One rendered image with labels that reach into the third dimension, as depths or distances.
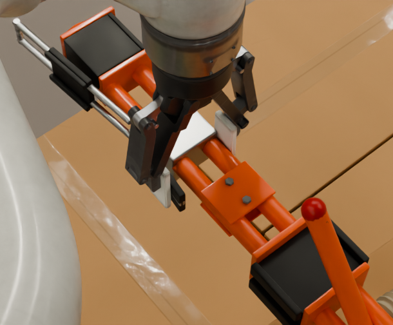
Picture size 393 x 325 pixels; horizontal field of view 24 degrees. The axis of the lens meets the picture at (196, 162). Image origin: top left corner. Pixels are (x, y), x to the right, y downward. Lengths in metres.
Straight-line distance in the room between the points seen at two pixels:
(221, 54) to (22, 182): 0.30
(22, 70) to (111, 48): 1.42
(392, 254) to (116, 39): 0.41
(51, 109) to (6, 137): 1.83
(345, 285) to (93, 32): 0.42
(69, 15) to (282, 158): 1.09
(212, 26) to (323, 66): 1.03
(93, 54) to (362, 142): 0.74
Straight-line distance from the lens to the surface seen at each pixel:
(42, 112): 2.40
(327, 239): 0.86
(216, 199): 0.97
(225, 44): 0.79
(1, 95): 0.61
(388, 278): 1.11
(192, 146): 1.00
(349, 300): 0.90
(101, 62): 1.06
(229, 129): 0.99
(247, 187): 0.98
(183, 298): 1.52
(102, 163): 1.65
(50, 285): 0.51
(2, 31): 2.59
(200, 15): 0.74
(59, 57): 1.07
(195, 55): 0.79
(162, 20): 0.76
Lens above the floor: 1.93
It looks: 58 degrees down
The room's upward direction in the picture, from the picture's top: straight up
